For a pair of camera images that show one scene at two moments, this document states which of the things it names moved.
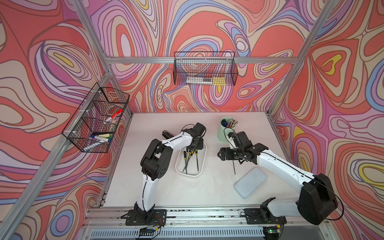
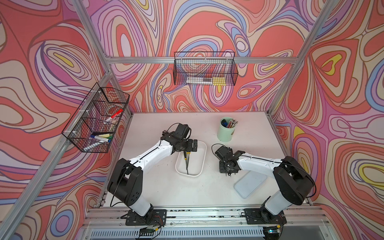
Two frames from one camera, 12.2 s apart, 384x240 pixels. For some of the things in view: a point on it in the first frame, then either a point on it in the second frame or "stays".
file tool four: [189, 153] stays
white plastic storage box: [191, 162] stays
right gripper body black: [235, 153] → [224, 169]
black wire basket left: [93, 126] stays
